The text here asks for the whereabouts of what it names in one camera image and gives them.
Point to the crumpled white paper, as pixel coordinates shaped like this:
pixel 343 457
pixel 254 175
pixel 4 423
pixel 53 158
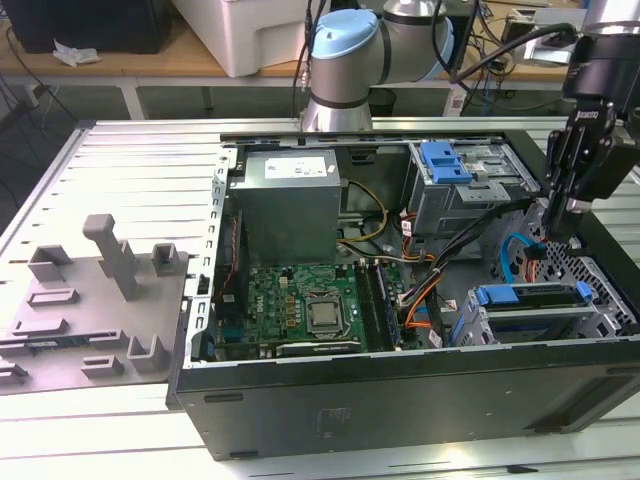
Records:
pixel 75 54

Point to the small black open box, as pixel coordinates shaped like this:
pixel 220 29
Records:
pixel 512 27

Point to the hard disk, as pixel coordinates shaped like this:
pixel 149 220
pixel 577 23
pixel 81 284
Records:
pixel 500 295

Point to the silver CPU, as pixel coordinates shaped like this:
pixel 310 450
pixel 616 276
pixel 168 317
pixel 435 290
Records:
pixel 322 314

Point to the blue plastic drive latch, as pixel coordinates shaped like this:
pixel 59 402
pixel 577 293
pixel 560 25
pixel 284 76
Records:
pixel 445 167

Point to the metal optical drive cage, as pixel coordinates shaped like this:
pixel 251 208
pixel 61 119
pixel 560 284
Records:
pixel 440 212

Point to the black open PC case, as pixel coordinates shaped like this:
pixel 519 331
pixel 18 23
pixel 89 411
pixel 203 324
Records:
pixel 400 400

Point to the wooden desk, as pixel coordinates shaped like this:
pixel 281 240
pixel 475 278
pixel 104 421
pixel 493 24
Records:
pixel 505 70
pixel 150 62

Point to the dark RAM stick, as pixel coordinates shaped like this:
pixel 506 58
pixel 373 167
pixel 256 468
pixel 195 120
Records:
pixel 50 344

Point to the large black equipment case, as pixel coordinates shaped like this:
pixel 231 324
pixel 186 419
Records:
pixel 100 25

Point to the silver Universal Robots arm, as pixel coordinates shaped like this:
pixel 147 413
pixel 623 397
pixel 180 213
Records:
pixel 345 65

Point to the grey power supply unit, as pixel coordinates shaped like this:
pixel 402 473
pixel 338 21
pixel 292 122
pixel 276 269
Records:
pixel 285 215

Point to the metal disk bay cage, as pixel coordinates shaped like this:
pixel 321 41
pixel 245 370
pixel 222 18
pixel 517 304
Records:
pixel 540 313

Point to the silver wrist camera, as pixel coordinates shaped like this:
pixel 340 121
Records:
pixel 542 52

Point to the grey plastic parts rack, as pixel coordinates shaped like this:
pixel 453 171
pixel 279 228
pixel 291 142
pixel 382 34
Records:
pixel 100 320

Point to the green motherboard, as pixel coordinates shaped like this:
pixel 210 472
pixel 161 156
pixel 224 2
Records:
pixel 270 295

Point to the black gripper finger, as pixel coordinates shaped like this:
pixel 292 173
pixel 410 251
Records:
pixel 575 175
pixel 554 165

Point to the large white plastic box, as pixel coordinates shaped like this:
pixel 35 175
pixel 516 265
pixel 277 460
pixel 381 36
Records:
pixel 250 35

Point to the black graphics card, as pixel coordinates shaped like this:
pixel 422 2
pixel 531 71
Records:
pixel 320 348

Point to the black waste bin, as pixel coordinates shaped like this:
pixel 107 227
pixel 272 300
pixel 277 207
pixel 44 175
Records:
pixel 384 104

